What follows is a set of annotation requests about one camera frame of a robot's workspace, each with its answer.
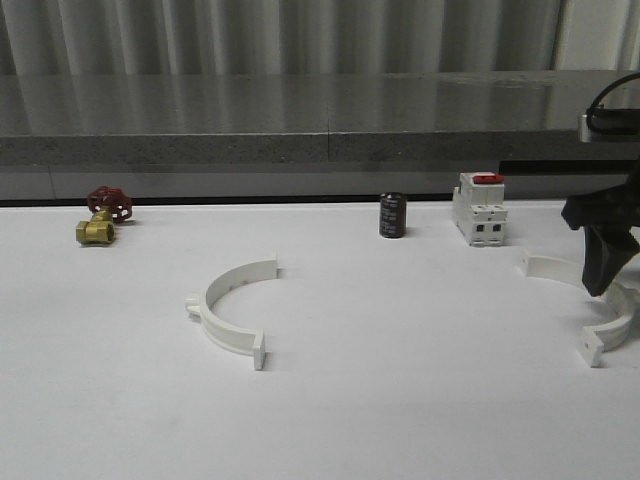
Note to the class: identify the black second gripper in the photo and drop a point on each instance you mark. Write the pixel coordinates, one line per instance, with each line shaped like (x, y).
(607, 217)

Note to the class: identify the white half pipe clamp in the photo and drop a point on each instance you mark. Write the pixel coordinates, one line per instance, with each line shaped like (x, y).
(595, 340)
(235, 339)

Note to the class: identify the black cylindrical capacitor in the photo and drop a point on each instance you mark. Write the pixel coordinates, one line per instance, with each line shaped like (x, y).
(392, 218)

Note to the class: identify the grey stone counter ledge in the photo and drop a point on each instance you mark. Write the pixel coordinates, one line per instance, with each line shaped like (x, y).
(526, 121)

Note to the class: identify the brass valve red handwheel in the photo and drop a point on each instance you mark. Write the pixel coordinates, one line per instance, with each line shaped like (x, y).
(109, 206)

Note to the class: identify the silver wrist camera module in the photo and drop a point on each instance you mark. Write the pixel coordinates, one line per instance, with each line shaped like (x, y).
(609, 125)

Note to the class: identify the white circuit breaker red switch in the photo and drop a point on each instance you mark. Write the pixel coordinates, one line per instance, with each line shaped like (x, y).
(478, 209)

